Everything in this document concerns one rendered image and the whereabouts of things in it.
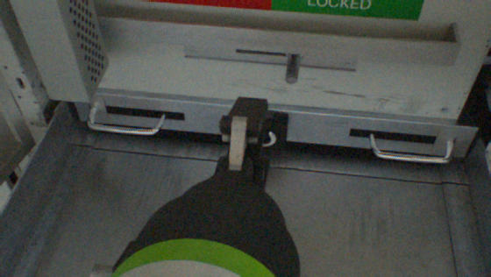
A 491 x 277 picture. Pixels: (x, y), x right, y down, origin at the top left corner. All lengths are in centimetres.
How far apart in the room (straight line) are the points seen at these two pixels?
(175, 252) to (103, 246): 44
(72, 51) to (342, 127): 35
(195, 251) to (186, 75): 47
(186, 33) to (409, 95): 29
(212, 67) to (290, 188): 19
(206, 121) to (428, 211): 32
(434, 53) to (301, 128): 21
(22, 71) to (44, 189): 15
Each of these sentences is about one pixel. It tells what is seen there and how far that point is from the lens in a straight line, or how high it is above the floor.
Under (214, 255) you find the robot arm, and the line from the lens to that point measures 21.
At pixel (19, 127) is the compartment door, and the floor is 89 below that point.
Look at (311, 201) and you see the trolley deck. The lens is 66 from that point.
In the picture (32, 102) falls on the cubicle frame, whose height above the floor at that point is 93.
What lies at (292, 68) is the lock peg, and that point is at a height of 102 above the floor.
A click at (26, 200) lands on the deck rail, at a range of 67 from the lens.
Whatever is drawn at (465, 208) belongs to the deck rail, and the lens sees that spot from 70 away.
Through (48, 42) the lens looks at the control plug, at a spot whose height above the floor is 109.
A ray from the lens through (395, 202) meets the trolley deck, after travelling 68.
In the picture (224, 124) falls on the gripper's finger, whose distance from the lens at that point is 32.
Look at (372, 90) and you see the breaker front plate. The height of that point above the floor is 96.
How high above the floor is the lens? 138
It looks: 48 degrees down
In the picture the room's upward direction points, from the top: straight up
